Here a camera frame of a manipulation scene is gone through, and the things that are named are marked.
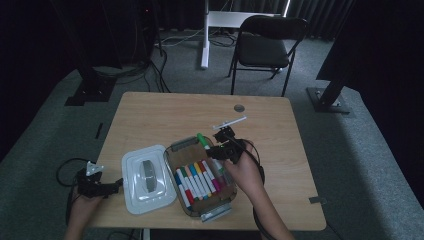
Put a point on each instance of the row of coloured markers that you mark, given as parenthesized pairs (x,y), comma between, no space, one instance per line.
(196,181)

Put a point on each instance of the grey tape piece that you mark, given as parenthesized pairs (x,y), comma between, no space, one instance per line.
(317,200)

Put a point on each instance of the dark curtain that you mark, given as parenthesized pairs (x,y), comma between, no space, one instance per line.
(316,16)

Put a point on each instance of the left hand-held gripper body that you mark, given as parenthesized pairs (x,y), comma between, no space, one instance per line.
(91,185)

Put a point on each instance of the person's right hand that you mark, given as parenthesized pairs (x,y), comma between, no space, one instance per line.
(248,176)

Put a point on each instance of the clear plastic storage box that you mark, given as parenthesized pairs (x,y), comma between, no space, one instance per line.
(186,155)

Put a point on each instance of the black tape strip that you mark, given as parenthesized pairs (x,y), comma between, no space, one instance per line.
(99,130)

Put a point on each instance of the black folding chair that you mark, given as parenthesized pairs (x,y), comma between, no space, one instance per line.
(263,50)

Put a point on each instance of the person's left hand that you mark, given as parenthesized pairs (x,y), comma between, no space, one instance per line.
(83,208)

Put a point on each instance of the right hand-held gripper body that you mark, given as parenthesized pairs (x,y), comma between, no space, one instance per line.
(237,151)

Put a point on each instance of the white desk frame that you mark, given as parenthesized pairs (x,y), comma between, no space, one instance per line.
(205,50)

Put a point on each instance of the green capped white pen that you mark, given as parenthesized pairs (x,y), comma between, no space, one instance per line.
(202,139)

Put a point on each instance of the grey round table grommet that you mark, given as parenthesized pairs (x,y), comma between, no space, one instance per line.
(239,108)

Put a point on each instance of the black metal stand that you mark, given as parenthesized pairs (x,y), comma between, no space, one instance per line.
(90,90)
(328,100)

